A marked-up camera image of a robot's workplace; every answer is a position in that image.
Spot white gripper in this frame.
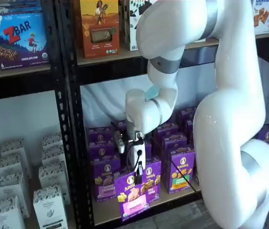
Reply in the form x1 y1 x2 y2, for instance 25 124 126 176
127 139 147 185

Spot purple Annie's box pink patch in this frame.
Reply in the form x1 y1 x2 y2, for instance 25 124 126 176
114 171 151 222
93 156 122 203
88 140 115 161
86 125 114 144

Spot purple Annie's box, yellow label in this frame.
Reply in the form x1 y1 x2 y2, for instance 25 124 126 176
143 156 162 202

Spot purple Annie's box green patch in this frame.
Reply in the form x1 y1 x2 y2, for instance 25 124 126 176
161 134 188 156
155 123 179 141
167 146 196 194

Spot purple Annie's box yellow patch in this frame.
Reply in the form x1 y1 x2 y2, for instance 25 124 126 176
184 118 197 135
178 107 198 122

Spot white tall carton box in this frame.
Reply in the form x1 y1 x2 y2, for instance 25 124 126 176
41 144 65 167
41 133 63 150
0 154 28 178
38 161 71 205
0 197 27 229
0 172 31 218
32 185 69 229
0 139 26 161

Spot black metal shelf rack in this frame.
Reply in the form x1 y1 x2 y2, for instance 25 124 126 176
58 0 269 229

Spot wooden shelf board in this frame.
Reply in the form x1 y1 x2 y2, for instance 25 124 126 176
0 63 54 81
76 30 269 67

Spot white Simple Mills chocolate box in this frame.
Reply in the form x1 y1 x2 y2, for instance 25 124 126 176
128 0 158 52

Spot orange Revival box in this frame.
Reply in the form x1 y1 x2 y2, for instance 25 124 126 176
79 0 121 60

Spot blue Z Bar box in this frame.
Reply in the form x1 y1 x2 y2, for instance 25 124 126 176
0 12 51 70
0 0 43 15

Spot blue crackers sea salt box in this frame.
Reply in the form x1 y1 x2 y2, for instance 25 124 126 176
250 0 269 34

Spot purple Annie's boxes back rows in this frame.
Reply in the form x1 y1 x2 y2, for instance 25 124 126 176
93 143 202 227

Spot white boxes group lower left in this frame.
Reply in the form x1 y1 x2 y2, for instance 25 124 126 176
0 0 71 229

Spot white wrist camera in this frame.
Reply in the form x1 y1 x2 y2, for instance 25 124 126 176
114 130 126 154

